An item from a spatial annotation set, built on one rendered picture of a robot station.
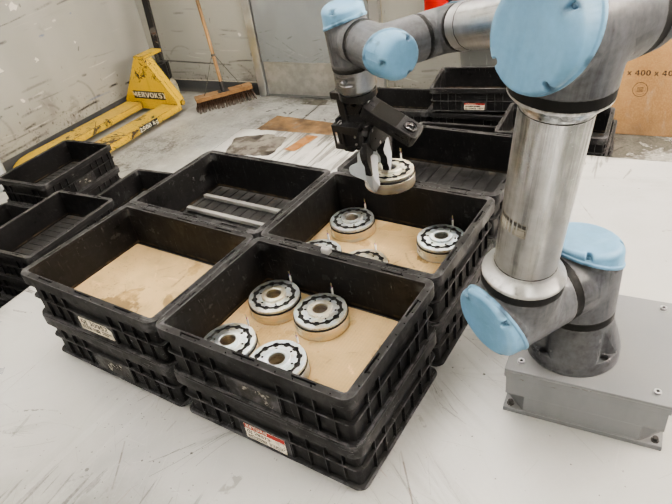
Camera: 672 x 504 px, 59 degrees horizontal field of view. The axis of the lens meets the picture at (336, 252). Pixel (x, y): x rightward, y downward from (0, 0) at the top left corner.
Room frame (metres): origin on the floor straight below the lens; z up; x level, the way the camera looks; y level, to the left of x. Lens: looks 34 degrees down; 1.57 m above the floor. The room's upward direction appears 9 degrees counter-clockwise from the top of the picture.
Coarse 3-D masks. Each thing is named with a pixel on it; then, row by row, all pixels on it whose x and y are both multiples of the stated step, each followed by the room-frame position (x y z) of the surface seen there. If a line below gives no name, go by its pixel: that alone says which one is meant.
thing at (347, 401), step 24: (264, 240) 1.02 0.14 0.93; (360, 264) 0.88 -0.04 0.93; (432, 288) 0.78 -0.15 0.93; (168, 312) 0.83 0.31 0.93; (408, 312) 0.73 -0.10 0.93; (168, 336) 0.78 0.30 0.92; (192, 336) 0.76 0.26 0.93; (216, 360) 0.71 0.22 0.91; (240, 360) 0.68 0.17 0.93; (384, 360) 0.64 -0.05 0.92; (288, 384) 0.62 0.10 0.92; (312, 384) 0.61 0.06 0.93; (360, 384) 0.59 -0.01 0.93; (336, 408) 0.58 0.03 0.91
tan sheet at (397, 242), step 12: (324, 228) 1.19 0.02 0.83; (384, 228) 1.15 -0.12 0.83; (396, 228) 1.14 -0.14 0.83; (408, 228) 1.13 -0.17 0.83; (336, 240) 1.13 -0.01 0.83; (372, 240) 1.11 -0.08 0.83; (384, 240) 1.10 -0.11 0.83; (396, 240) 1.09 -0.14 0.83; (408, 240) 1.08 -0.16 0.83; (348, 252) 1.07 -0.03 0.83; (384, 252) 1.05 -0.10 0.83; (396, 252) 1.04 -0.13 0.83; (408, 252) 1.04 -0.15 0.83; (396, 264) 1.00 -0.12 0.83; (408, 264) 1.00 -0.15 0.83; (420, 264) 0.99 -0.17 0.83; (432, 264) 0.98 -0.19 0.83
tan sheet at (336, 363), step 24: (240, 312) 0.92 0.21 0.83; (360, 312) 0.87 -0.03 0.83; (264, 336) 0.84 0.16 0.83; (288, 336) 0.83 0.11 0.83; (360, 336) 0.80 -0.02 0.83; (384, 336) 0.79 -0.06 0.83; (312, 360) 0.76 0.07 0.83; (336, 360) 0.75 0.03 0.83; (360, 360) 0.74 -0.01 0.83; (336, 384) 0.69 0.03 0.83
